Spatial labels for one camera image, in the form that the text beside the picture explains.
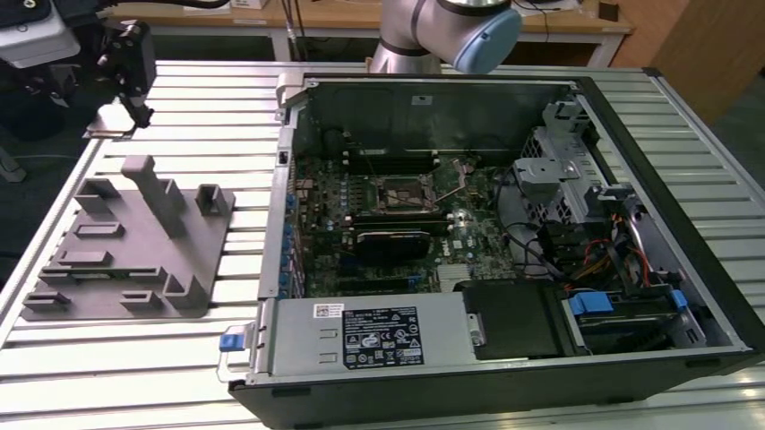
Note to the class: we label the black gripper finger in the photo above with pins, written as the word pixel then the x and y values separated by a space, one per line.
pixel 128 67
pixel 56 92

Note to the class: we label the silver CPU chip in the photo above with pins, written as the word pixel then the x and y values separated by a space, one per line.
pixel 109 121

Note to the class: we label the metal socket locking lever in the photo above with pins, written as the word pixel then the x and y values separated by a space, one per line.
pixel 372 165
pixel 448 193

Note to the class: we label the CPU socket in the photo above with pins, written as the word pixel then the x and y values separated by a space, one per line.
pixel 405 192

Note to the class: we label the grey chair leg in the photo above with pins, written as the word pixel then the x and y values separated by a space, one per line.
pixel 10 165

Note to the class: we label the small white box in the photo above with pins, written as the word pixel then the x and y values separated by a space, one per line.
pixel 247 3

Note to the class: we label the grey plastic parts rack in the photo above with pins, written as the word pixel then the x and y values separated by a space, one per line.
pixel 149 269

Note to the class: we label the black RAM slot white clips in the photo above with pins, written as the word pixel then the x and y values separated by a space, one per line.
pixel 393 164
pixel 393 152
pixel 393 221

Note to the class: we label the black graphics card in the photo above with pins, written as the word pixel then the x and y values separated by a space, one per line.
pixel 391 251

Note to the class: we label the black expansion slot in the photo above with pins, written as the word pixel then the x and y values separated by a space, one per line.
pixel 369 284

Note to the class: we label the blue power supply latch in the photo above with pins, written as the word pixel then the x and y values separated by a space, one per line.
pixel 231 342

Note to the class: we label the white barcode sticker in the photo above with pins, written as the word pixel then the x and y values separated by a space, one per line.
pixel 327 310

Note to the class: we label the grey power supply unit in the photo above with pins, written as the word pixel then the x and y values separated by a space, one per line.
pixel 299 340

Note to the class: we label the silver finned heatsink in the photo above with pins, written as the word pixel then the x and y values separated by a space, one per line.
pixel 453 274

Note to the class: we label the green motherboard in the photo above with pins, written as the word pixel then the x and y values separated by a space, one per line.
pixel 478 260

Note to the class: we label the black power supply label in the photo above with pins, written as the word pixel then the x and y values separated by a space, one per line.
pixel 381 336

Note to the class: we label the silver perforated drive cage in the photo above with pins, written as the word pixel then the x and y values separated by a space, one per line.
pixel 570 148

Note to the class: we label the small black desk object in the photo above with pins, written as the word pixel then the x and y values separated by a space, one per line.
pixel 607 11

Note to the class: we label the black plastic shroud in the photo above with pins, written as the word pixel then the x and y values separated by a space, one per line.
pixel 514 322

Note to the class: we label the black open PC case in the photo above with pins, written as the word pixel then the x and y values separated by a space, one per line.
pixel 417 403

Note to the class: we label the blue disk carrier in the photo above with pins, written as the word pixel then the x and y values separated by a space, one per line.
pixel 588 305

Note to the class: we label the wooden cabinet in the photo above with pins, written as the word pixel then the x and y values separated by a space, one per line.
pixel 704 54

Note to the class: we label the black hard disk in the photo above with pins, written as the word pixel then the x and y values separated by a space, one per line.
pixel 632 331

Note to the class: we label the small blue plastic tab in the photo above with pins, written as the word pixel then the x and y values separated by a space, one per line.
pixel 676 300

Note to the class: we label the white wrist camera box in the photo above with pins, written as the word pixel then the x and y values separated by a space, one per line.
pixel 36 42

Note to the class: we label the wooden desk white frame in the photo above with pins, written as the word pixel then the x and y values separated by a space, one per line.
pixel 196 19

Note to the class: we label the white case wall sticker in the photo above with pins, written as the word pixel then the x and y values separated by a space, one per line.
pixel 420 99

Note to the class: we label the grey metal bracket plate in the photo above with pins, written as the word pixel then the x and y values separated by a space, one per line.
pixel 540 177

